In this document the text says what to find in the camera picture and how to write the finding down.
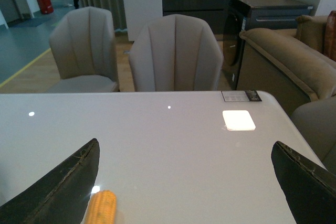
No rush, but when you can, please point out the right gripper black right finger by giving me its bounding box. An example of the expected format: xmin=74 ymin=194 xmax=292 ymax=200
xmin=271 ymin=141 xmax=335 ymax=223

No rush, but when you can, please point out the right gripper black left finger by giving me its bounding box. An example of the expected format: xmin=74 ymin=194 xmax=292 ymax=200
xmin=1 ymin=138 xmax=100 ymax=223

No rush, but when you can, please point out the yellow corn cob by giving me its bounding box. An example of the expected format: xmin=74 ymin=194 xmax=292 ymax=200
xmin=84 ymin=190 xmax=117 ymax=224

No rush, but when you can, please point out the grey armchair at right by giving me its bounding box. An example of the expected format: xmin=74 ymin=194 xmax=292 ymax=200
xmin=291 ymin=97 xmax=336 ymax=174

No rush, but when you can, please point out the product label sticker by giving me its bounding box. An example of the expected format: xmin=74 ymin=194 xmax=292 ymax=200
xmin=222 ymin=90 xmax=262 ymax=102

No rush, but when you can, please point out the olive green sofa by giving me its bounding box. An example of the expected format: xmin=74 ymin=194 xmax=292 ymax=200
xmin=237 ymin=15 xmax=335 ymax=115

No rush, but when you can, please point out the red brown cushion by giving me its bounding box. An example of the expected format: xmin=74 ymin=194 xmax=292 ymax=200
xmin=323 ymin=10 xmax=335 ymax=61

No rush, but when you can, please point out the left beige upholstered chair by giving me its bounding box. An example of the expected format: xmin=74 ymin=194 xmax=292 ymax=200
xmin=48 ymin=6 xmax=120 ymax=93

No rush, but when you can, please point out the beige upholstered chair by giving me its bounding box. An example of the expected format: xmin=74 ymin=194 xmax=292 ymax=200
xmin=48 ymin=6 xmax=120 ymax=93
xmin=129 ymin=14 xmax=224 ymax=92

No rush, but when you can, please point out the black washing machine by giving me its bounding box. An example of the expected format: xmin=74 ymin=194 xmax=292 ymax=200
xmin=222 ymin=0 xmax=313 ymax=90

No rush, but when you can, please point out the right beige upholstered chair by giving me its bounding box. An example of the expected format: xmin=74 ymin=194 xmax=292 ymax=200
xmin=129 ymin=14 xmax=224 ymax=92

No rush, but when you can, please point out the red bin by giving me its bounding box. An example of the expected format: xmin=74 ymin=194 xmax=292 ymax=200
xmin=37 ymin=0 xmax=54 ymax=14

